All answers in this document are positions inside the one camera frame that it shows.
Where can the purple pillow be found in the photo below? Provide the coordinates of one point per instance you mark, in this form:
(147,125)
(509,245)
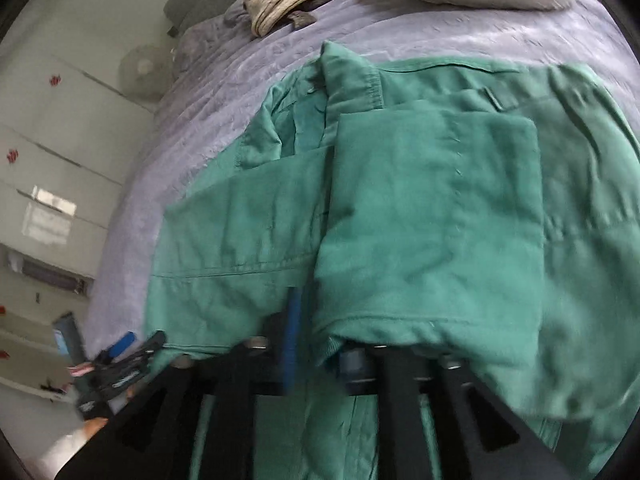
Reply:
(205,40)

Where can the white wardrobe with red decals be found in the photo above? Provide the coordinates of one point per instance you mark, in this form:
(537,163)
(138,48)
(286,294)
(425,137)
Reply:
(60,120)

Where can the dark brown cloth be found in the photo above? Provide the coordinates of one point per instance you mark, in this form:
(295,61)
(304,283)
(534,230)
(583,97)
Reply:
(302,19)

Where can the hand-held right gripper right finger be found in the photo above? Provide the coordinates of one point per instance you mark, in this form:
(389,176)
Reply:
(400,400)

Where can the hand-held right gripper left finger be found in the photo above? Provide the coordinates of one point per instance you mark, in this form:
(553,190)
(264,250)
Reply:
(292,340)

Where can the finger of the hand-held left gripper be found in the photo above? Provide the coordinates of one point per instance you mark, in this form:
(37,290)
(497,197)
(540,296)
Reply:
(152,342)
(122,346)

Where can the white standing fan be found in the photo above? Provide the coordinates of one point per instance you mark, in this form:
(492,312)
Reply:
(142,67)

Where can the green jacket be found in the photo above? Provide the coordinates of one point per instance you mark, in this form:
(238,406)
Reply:
(435,210)

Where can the purple embossed bed blanket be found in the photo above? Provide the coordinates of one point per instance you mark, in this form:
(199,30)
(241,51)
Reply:
(450,35)

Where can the grey slatted panel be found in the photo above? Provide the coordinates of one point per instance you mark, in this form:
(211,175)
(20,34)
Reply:
(50,275)

